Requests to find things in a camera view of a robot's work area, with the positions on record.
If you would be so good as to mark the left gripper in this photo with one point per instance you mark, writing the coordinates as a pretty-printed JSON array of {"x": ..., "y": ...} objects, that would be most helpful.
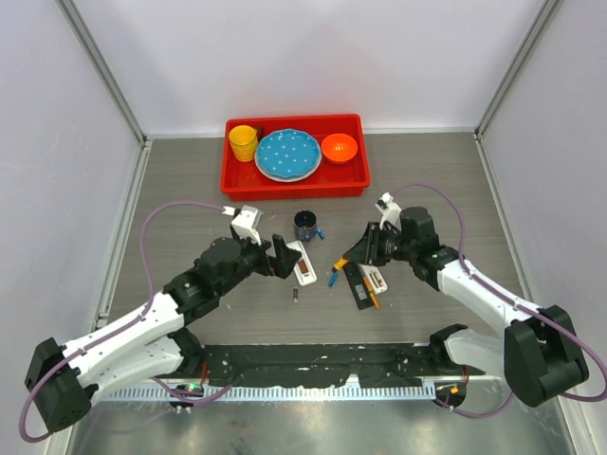
[{"x": 285, "y": 257}]

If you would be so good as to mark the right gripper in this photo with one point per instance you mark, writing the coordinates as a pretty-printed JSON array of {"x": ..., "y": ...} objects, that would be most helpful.
[{"x": 367, "y": 250}]

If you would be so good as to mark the black remote control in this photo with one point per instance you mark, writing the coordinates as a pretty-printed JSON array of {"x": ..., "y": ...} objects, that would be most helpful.
[{"x": 357, "y": 286}]

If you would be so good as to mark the yellow handled screwdriver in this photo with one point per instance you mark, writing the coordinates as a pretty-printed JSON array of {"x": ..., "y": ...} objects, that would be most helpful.
[{"x": 337, "y": 266}]

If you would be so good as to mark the orange battery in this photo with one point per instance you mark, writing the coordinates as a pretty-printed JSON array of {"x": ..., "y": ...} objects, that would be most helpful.
[
  {"x": 367, "y": 282},
  {"x": 374, "y": 300}
]

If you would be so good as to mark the slim white remote control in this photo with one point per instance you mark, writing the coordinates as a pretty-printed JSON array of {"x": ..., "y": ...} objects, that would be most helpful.
[{"x": 375, "y": 278}]

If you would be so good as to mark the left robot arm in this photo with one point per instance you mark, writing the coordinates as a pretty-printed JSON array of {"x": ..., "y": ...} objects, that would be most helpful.
[{"x": 66, "y": 380}]

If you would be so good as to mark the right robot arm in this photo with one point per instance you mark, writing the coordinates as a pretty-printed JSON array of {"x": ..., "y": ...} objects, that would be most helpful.
[{"x": 539, "y": 359}]

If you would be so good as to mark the dark blue round cup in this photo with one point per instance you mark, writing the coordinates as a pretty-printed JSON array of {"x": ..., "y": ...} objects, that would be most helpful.
[{"x": 305, "y": 225}]

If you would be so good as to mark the red plastic tray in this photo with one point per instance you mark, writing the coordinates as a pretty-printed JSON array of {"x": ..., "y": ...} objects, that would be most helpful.
[{"x": 244, "y": 182}]

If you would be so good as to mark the blue polka dot plate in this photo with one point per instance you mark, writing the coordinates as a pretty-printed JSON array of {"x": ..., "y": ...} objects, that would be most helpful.
[{"x": 288, "y": 155}]

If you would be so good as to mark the orange bowl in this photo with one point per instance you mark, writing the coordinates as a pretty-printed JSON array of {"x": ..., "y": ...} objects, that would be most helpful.
[{"x": 339, "y": 148}]

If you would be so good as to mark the yellow ribbed cup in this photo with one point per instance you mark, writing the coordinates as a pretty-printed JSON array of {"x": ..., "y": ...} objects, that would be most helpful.
[{"x": 244, "y": 141}]

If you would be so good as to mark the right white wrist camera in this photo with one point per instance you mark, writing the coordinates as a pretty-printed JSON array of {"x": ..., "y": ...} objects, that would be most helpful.
[{"x": 389, "y": 210}]

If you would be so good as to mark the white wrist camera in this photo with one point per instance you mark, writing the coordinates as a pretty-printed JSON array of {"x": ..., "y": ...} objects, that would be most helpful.
[
  {"x": 244, "y": 223},
  {"x": 389, "y": 210}
]

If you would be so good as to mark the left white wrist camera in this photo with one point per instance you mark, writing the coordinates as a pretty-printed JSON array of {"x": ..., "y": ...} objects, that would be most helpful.
[{"x": 244, "y": 223}]

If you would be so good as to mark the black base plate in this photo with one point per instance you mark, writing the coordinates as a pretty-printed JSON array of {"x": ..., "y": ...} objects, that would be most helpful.
[{"x": 320, "y": 366}]

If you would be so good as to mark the slotted cable duct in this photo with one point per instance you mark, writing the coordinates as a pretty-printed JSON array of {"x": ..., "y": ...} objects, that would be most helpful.
[{"x": 351, "y": 391}]

